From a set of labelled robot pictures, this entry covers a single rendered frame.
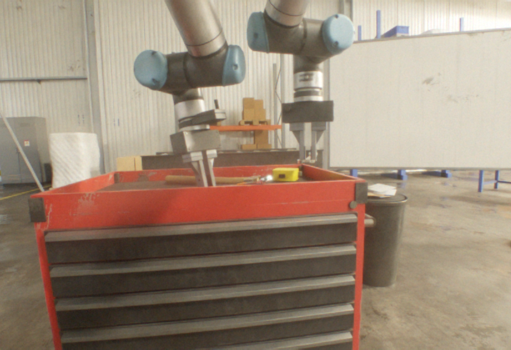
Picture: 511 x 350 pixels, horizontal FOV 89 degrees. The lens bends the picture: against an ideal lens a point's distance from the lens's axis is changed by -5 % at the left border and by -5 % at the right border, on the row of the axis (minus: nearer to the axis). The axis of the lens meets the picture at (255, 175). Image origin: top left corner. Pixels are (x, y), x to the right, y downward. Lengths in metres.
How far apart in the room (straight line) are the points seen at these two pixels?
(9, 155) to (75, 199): 9.16
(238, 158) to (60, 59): 7.31
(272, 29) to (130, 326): 0.68
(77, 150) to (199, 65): 6.62
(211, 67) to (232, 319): 0.54
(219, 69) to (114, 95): 8.64
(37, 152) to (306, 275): 9.02
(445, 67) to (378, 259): 1.83
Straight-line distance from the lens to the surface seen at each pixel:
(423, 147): 2.96
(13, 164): 9.78
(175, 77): 0.60
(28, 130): 9.49
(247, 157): 3.64
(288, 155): 3.78
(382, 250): 2.10
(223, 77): 0.56
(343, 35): 0.64
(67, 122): 9.62
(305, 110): 0.72
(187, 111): 0.69
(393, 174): 7.85
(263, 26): 0.59
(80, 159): 7.11
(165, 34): 9.24
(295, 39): 0.61
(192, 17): 0.51
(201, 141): 0.69
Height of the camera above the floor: 1.04
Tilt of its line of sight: 7 degrees down
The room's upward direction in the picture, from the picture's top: 1 degrees counter-clockwise
